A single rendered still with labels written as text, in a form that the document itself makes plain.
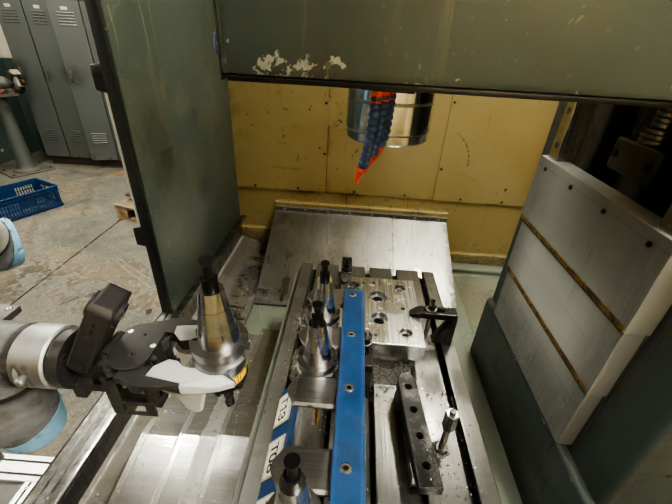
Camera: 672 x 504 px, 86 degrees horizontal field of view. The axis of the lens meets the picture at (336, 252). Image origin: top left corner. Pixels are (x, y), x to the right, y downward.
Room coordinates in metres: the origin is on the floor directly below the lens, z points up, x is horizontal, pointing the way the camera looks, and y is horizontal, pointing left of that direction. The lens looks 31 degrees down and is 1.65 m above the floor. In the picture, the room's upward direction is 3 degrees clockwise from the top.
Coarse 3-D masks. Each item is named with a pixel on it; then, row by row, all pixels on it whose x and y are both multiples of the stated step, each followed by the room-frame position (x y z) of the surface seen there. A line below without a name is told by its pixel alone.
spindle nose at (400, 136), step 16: (352, 96) 0.70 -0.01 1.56; (368, 96) 0.66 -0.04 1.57; (400, 96) 0.65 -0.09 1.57; (416, 96) 0.66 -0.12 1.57; (432, 96) 0.69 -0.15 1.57; (352, 112) 0.69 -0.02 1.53; (368, 112) 0.66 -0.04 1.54; (400, 112) 0.65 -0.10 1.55; (416, 112) 0.66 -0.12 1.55; (432, 112) 0.70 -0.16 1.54; (352, 128) 0.69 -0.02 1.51; (400, 128) 0.65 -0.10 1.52; (416, 128) 0.66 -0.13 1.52; (400, 144) 0.65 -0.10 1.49; (416, 144) 0.67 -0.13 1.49
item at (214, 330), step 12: (204, 300) 0.28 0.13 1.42; (216, 300) 0.28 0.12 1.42; (228, 300) 0.30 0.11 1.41; (204, 312) 0.28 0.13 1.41; (216, 312) 0.28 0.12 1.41; (228, 312) 0.29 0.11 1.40; (204, 324) 0.28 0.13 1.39; (216, 324) 0.28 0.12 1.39; (228, 324) 0.28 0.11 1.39; (204, 336) 0.28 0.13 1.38; (216, 336) 0.27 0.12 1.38; (228, 336) 0.28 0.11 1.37; (204, 348) 0.27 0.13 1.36; (216, 348) 0.27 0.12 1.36; (228, 348) 0.28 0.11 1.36
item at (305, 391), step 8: (304, 376) 0.37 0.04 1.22; (312, 376) 0.37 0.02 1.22; (320, 376) 0.37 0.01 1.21; (296, 384) 0.35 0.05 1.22; (304, 384) 0.35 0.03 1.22; (312, 384) 0.35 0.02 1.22; (320, 384) 0.36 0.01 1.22; (328, 384) 0.36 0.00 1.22; (336, 384) 0.36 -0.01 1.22; (288, 392) 0.34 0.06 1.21; (296, 392) 0.34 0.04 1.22; (304, 392) 0.34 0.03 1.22; (312, 392) 0.34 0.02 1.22; (320, 392) 0.34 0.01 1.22; (328, 392) 0.34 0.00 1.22; (336, 392) 0.34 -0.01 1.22; (296, 400) 0.33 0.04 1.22; (304, 400) 0.33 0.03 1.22; (312, 400) 0.33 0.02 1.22; (320, 400) 0.33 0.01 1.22; (328, 400) 0.33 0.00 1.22; (320, 408) 0.32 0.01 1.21; (328, 408) 0.32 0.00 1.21
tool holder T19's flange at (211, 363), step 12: (240, 324) 0.32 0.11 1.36; (240, 336) 0.30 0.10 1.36; (192, 348) 0.28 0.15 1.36; (240, 348) 0.28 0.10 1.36; (192, 360) 0.28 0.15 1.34; (204, 360) 0.26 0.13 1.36; (216, 360) 0.26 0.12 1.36; (228, 360) 0.27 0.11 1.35; (240, 360) 0.28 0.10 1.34; (204, 372) 0.26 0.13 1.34; (216, 372) 0.26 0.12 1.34; (228, 372) 0.27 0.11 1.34
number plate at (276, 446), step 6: (282, 438) 0.43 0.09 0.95; (270, 444) 0.44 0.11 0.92; (276, 444) 0.43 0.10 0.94; (282, 444) 0.42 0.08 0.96; (270, 450) 0.42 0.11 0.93; (276, 450) 0.41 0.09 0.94; (270, 456) 0.41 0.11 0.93; (270, 462) 0.40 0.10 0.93; (264, 468) 0.39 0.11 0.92; (270, 468) 0.38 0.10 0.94; (264, 474) 0.38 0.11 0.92; (270, 474) 0.37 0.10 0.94; (264, 480) 0.37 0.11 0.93
